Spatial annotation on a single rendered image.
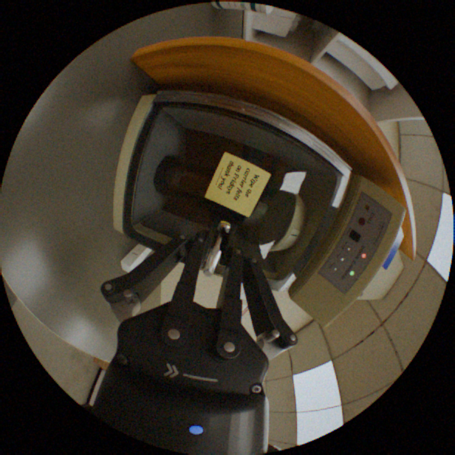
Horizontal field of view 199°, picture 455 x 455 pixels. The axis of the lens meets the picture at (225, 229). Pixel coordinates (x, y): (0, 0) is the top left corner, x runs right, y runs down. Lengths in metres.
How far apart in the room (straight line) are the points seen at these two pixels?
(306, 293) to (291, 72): 0.40
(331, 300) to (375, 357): 1.28
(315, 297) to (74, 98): 0.55
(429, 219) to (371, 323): 1.00
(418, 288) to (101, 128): 1.72
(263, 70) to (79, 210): 0.37
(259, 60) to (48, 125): 0.28
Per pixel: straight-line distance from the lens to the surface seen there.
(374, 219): 0.31
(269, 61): 0.23
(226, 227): 0.16
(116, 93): 0.31
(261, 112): 0.23
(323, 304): 0.34
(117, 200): 0.33
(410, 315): 1.47
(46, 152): 0.25
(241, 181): 0.20
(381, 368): 1.58
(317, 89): 0.24
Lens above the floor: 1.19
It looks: 4 degrees up
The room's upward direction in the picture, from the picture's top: 110 degrees clockwise
